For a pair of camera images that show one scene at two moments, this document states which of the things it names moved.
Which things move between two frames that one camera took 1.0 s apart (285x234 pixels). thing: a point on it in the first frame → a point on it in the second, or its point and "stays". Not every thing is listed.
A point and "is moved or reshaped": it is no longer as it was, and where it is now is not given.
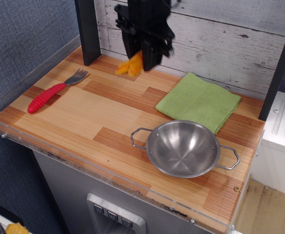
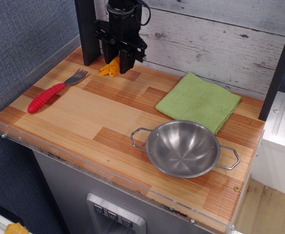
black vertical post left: [89, 30] stays
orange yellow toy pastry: [133, 67] is moved or reshaped
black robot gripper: [148, 19] → [122, 29]
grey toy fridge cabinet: [85, 202] stays
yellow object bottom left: [16, 228] stays
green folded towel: [194, 98] stays
